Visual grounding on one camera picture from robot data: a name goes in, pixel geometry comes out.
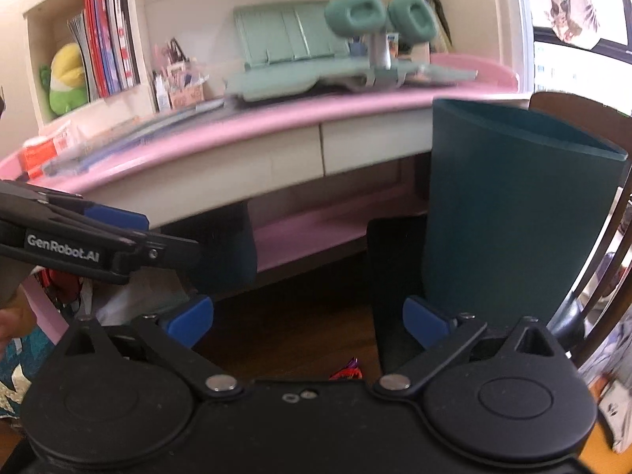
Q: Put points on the pink white desk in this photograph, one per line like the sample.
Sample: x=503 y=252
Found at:
x=325 y=163

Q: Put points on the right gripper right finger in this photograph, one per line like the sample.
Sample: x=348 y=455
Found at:
x=445 y=340

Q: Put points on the dark teal trash bin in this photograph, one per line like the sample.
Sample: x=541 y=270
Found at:
x=498 y=242

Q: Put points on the purple snack bag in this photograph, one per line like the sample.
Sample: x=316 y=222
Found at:
x=351 y=371

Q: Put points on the teal headphones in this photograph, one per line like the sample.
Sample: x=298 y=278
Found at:
x=413 y=20

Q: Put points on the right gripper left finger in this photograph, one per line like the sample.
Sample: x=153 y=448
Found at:
x=171 y=336

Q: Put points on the floral curtain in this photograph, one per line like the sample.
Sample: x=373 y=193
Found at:
x=585 y=23

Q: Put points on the row of books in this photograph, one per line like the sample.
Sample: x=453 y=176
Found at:
x=103 y=34

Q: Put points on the person left hand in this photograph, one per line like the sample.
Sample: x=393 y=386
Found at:
x=16 y=321

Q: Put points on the wooden chair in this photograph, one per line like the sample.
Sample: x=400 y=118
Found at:
x=614 y=128

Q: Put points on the patterned blue white rug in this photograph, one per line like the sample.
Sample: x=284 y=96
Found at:
x=611 y=364

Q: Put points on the green yellow plush toy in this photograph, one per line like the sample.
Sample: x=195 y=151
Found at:
x=64 y=80

